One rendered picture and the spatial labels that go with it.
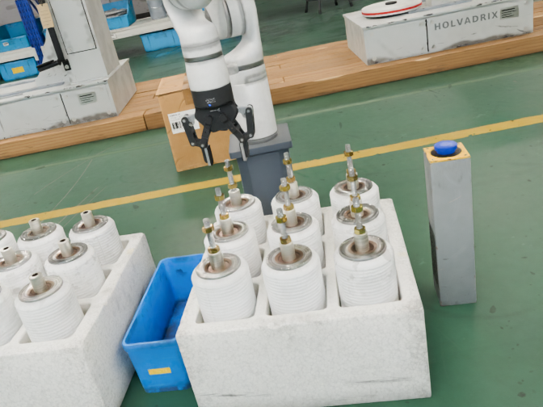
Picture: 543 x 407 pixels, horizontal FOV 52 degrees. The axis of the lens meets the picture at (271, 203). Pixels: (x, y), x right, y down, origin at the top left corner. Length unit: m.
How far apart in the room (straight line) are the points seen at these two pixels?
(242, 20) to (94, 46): 1.73
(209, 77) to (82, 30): 1.93
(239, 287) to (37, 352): 0.36
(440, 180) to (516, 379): 0.35
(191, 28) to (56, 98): 1.98
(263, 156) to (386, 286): 0.52
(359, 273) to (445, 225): 0.27
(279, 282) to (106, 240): 0.46
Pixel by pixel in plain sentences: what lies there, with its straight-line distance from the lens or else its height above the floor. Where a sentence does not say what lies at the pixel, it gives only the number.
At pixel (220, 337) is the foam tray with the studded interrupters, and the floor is 0.17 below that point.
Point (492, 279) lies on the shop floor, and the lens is 1.26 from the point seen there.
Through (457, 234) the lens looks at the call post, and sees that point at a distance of 1.10.
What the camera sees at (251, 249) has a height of 0.22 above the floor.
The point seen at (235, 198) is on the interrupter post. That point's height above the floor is 0.27.
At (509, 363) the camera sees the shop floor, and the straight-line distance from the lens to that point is 1.06.
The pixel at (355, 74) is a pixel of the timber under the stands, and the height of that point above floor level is 0.07.
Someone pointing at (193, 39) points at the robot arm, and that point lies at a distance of 1.01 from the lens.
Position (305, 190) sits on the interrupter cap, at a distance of 1.12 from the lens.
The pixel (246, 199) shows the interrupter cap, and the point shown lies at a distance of 1.14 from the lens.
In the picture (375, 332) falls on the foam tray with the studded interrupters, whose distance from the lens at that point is 0.90.
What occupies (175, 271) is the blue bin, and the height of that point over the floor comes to 0.09.
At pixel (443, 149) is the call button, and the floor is 0.33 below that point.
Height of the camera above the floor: 0.71
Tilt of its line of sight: 25 degrees down
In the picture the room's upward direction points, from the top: 12 degrees counter-clockwise
